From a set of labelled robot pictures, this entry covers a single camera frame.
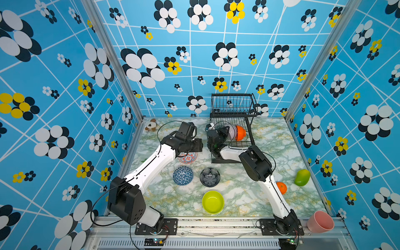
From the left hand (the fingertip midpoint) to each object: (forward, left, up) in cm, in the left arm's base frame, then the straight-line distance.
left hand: (201, 144), depth 82 cm
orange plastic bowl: (+15, -26, -10) cm, 32 cm away
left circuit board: (-41, +21, -21) cm, 51 cm away
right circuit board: (-42, -40, -19) cm, 61 cm away
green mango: (-13, -56, -14) cm, 59 cm away
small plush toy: (+27, +37, -15) cm, 48 cm away
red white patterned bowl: (+1, +8, -18) cm, 20 cm away
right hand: (+17, -20, -6) cm, 27 cm away
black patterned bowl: (-11, -5, -17) cm, 21 cm away
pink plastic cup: (-35, -53, -10) cm, 64 cm away
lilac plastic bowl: (+17, -20, -10) cm, 28 cm away
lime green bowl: (-25, -7, -18) cm, 31 cm away
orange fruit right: (-18, -43, -14) cm, 49 cm away
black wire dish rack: (+43, -19, -13) cm, 49 cm away
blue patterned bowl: (-10, +11, -17) cm, 23 cm away
